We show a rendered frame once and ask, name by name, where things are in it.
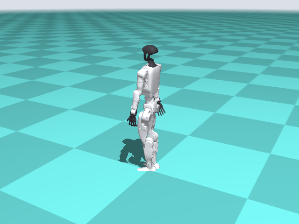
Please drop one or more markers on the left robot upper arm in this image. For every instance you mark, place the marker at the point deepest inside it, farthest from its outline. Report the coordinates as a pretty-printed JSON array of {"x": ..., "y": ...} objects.
[{"x": 141, "y": 75}]

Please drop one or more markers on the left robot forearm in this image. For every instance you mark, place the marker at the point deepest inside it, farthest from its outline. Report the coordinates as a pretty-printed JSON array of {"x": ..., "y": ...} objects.
[{"x": 135, "y": 102}]

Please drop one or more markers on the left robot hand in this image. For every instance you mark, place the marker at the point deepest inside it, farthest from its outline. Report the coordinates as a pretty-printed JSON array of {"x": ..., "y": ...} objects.
[{"x": 132, "y": 119}]

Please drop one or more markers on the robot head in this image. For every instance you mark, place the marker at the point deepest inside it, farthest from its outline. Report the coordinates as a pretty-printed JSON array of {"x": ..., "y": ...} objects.
[{"x": 150, "y": 50}]

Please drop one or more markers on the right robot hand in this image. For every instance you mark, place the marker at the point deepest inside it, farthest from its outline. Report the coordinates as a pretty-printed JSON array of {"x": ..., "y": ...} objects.
[{"x": 161, "y": 107}]

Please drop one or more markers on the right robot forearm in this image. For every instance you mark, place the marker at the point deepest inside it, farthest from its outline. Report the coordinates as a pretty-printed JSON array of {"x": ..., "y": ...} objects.
[{"x": 156, "y": 97}]

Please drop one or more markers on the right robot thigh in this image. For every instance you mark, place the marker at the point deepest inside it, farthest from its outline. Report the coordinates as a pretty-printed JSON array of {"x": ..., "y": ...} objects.
[{"x": 151, "y": 133}]

